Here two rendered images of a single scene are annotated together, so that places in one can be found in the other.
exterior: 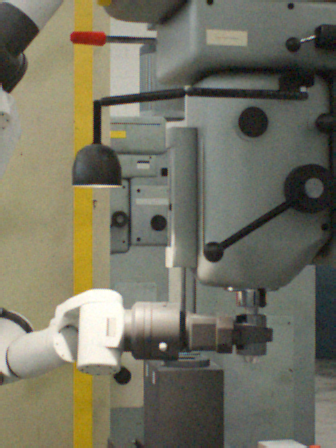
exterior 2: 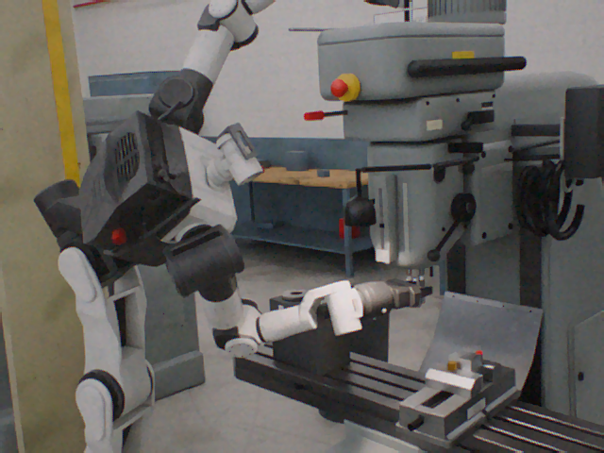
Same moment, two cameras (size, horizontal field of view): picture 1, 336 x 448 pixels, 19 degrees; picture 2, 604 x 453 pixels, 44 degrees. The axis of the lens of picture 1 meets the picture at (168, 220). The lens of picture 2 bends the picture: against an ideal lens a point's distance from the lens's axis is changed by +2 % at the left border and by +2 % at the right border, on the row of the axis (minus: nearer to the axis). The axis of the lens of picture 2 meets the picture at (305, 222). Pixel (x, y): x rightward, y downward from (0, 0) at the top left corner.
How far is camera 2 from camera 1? 1.13 m
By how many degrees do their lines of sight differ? 33
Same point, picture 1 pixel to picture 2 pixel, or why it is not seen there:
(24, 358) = (278, 331)
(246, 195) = (436, 216)
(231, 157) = (428, 194)
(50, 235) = not seen: hidden behind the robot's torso
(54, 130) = (41, 109)
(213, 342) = (409, 302)
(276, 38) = (452, 121)
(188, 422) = (332, 340)
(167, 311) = (382, 288)
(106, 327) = (353, 306)
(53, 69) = (32, 58)
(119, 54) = not seen: outside the picture
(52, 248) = not seen: hidden behind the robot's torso
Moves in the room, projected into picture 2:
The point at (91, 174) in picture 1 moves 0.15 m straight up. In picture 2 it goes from (367, 219) to (364, 151)
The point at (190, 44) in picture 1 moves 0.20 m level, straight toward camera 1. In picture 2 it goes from (416, 130) to (481, 133)
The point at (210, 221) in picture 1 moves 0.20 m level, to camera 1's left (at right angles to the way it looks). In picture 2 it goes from (415, 233) to (346, 247)
